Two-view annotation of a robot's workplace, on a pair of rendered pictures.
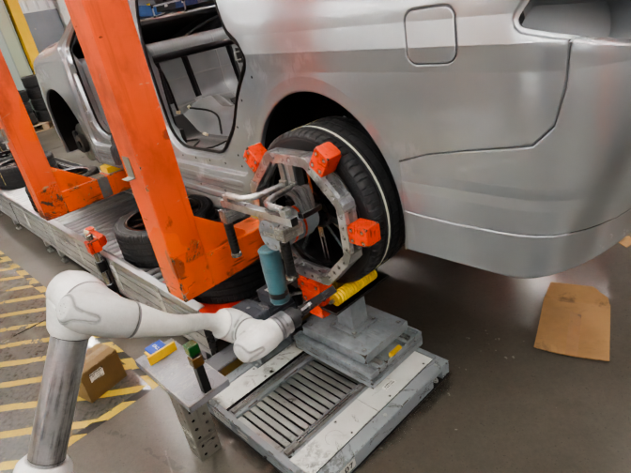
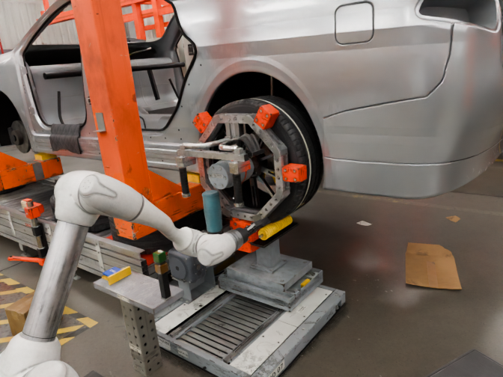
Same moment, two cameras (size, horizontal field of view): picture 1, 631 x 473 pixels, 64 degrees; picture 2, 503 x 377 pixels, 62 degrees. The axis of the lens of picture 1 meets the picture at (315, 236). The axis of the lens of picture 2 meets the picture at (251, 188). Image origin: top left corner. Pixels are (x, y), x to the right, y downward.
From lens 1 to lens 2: 0.53 m
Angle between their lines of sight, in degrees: 14
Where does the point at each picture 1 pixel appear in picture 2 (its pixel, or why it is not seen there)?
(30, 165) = not seen: outside the picture
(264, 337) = (223, 244)
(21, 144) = not seen: outside the picture
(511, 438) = (402, 342)
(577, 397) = (444, 313)
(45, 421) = (46, 296)
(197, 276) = not seen: hidden behind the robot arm
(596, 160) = (468, 106)
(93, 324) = (111, 199)
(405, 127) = (329, 91)
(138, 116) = (116, 79)
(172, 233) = (130, 178)
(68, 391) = (69, 270)
